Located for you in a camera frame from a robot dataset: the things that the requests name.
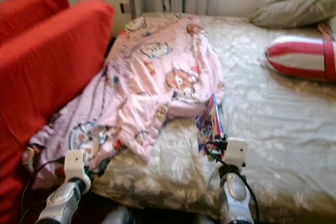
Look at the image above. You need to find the pink cartoon print blanket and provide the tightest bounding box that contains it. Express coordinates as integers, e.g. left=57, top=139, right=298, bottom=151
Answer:
left=24, top=15, right=225, bottom=177

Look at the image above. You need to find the colourful comic book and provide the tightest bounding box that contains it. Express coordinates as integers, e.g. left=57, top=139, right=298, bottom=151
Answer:
left=195, top=94, right=226, bottom=154

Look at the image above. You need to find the grey robot leg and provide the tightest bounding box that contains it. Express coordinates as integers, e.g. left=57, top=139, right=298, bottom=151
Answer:
left=102, top=207, right=134, bottom=224

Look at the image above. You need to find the bed with beige floral sheet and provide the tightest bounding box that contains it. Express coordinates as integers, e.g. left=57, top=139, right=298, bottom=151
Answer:
left=92, top=13, right=336, bottom=222

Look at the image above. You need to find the red white striped shield pillow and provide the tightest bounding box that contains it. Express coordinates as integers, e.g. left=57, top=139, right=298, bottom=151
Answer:
left=265, top=35, right=336, bottom=82

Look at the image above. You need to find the red fabric cushion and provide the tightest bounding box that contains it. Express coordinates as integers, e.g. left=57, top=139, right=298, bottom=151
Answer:
left=0, top=0, right=70, bottom=28
left=0, top=0, right=115, bottom=224

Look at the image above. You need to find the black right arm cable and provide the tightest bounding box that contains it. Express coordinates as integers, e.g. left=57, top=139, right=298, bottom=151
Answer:
left=205, top=145, right=260, bottom=224

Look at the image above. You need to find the beige pillow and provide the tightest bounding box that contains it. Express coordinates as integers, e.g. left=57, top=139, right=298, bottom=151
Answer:
left=249, top=0, right=336, bottom=29

